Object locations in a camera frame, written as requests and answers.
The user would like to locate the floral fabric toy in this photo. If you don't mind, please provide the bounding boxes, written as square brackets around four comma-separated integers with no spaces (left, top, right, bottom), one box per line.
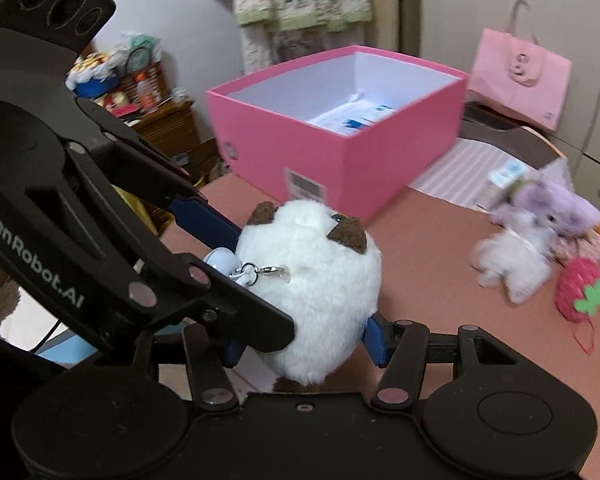
[554,232,600,262]

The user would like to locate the woven basket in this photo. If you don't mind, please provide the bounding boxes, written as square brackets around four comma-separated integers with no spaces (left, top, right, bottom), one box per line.
[119,46,168,111]

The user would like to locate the black cable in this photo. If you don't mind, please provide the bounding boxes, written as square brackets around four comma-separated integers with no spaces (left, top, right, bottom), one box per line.
[30,317,63,358]

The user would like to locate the pink tote bag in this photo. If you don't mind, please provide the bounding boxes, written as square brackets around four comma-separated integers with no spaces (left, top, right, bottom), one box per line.
[466,0,574,134]

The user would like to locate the white wardrobe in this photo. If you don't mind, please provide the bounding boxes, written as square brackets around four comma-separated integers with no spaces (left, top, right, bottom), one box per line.
[400,0,600,221]

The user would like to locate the purple plush toy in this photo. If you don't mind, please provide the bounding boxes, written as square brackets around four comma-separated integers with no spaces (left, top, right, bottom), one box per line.
[490,161,600,242]

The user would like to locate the white printed papers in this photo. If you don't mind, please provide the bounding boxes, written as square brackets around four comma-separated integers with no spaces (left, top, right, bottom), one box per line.
[309,91,397,136]

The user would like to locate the orange drink bottle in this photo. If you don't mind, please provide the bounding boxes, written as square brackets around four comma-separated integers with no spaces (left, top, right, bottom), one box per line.
[135,72,157,113]

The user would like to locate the yellow cloth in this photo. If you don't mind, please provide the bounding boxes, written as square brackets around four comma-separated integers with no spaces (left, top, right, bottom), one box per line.
[112,186,173,235]

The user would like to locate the brown blanket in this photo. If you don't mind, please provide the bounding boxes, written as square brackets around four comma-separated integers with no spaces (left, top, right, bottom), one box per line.
[472,110,581,168]

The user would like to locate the pink cardboard box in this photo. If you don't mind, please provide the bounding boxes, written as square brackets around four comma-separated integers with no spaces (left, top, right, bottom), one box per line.
[205,45,469,224]

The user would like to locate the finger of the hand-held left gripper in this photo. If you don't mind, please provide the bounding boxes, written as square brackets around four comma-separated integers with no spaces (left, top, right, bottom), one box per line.
[67,96,243,258]
[129,254,296,355]

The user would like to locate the white round plush toy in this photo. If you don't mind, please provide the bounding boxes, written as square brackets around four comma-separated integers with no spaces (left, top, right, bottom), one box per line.
[202,201,384,392]

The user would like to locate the small white carton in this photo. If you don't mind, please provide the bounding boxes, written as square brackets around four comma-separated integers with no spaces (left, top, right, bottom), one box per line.
[484,162,527,207]

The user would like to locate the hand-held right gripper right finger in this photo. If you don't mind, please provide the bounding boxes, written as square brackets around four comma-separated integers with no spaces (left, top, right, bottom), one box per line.
[362,312,522,407]

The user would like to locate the white plastic bag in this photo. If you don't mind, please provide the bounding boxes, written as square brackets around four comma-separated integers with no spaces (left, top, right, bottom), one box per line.
[117,31,162,63]

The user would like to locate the small white plush toy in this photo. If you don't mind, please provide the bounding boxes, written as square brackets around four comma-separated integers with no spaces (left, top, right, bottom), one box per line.
[472,209,554,305]

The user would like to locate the pink knitted strawberry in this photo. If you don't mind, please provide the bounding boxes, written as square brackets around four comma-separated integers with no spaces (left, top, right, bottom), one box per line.
[554,257,600,357]

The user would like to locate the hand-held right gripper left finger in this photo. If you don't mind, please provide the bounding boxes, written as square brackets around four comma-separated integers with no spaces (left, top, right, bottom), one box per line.
[182,322,246,407]

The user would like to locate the black suitcase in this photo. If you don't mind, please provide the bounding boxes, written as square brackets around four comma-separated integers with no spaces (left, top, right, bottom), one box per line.
[459,101,536,143]

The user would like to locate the wooden nightstand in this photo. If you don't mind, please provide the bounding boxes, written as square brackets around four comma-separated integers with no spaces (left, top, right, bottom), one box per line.
[127,99,202,162]

